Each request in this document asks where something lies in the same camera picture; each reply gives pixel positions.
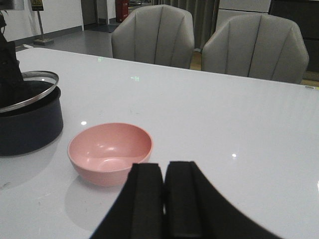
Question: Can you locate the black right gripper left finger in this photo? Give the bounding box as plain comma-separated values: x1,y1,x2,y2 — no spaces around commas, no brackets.
91,163,163,239

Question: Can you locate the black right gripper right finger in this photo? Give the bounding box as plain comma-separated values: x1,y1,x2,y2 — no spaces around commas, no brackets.
164,161,278,239

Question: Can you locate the pink bowl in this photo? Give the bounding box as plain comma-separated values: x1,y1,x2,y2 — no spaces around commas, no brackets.
68,122,153,187

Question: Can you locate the dark blue saucepan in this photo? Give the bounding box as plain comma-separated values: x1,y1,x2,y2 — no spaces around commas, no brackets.
0,87,63,156

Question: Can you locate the glass lid with blue knob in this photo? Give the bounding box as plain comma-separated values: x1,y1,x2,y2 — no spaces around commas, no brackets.
0,71,59,113

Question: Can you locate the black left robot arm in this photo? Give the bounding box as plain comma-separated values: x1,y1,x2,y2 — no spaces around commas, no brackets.
0,13,23,108

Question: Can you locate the left grey upholstered chair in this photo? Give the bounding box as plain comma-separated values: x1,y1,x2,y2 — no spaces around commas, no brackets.
111,4,194,69

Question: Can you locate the grey upholstered chair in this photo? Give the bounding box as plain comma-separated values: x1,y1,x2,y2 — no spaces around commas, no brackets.
201,13,309,84
111,4,194,69

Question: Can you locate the right grey upholstered chair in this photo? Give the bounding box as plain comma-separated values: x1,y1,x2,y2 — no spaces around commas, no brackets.
201,13,309,84

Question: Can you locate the white cabinet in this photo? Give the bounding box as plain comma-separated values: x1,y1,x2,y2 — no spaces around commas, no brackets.
216,0,271,30

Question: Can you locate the red trash bin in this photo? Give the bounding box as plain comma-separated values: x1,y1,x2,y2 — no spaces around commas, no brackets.
115,0,129,22

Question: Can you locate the yellow sign stand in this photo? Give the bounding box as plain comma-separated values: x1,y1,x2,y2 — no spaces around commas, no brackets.
30,0,54,46

